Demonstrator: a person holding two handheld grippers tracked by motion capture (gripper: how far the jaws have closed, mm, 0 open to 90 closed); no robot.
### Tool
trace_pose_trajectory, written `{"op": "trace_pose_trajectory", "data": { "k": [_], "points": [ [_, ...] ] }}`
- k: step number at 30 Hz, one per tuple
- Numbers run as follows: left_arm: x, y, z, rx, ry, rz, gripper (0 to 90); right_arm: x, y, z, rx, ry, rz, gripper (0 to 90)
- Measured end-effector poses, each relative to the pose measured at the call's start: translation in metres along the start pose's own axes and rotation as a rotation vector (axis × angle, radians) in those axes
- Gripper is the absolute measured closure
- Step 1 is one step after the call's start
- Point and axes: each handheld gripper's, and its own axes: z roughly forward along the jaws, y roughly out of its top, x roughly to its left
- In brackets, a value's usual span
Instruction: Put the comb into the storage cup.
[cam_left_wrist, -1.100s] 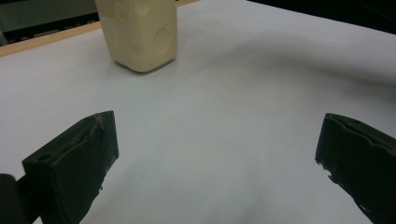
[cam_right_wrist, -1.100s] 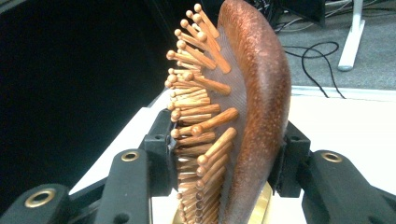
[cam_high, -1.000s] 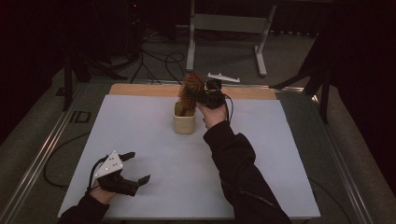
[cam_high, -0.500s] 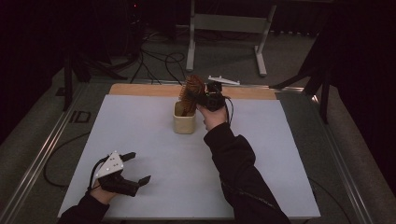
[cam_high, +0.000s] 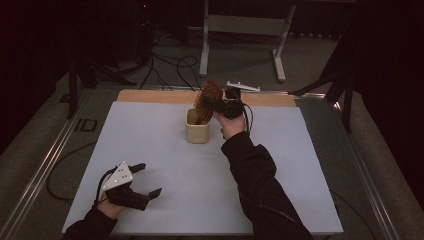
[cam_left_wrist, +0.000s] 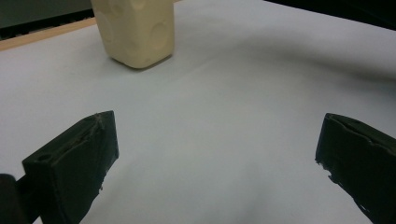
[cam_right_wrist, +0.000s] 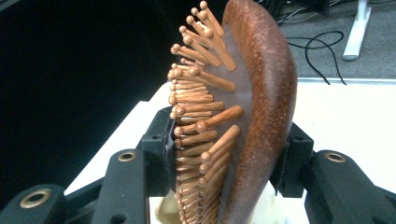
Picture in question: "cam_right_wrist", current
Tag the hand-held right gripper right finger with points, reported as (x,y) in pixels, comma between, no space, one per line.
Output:
(294,161)

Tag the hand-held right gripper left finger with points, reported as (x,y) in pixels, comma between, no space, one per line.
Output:
(157,149)

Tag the brown wooden paddle hairbrush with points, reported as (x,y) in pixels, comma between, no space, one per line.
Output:
(267,93)

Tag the white metal stand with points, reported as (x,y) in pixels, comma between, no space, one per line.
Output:
(358,31)

